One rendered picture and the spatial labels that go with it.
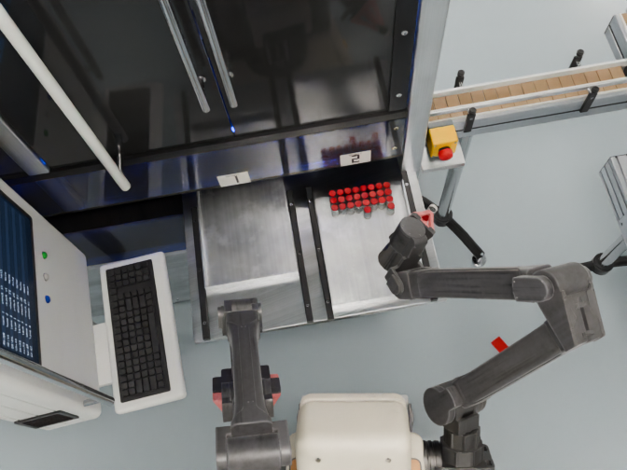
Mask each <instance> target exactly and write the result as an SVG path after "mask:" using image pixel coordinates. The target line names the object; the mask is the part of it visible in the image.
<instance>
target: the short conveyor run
mask: <svg viewBox="0 0 627 470"><path fill-rule="evenodd" d="M576 54H577V56H574V58H573V60H572V62H571V63H570V65H569V68H567V69H562V70H556V71H550V72H546V73H540V74H534V75H529V76H519V77H514V78H508V79H502V80H497V81H492V82H486V83H480V84H475V85H470V86H464V87H463V82H464V78H465V77H464V75H465V71H464V70H459V71H458V73H457V75H458V76H457V77H456V78H455V82H454V86H453V89H447V90H438V91H434V95H433V100H432V105H431V111H430V117H429V121H428V123H431V122H437V121H442V120H448V119H452V120H453V125H454V128H455V131H456V133H457V136H458V138H460V137H466V136H471V135H477V134H482V133H487V132H493V131H503V130H508V129H514V128H520V127H525V126H531V125H536V124H541V123H547V122H553V121H558V120H563V119H569V118H579V117H585V116H589V115H595V114H601V113H606V112H612V111H617V110H622V109H627V59H621V60H615V61H610V62H600V63H595V64H589V65H583V66H581V64H580V61H581V59H582V56H583V54H584V50H583V49H578V51H577V53H576Z"/></svg>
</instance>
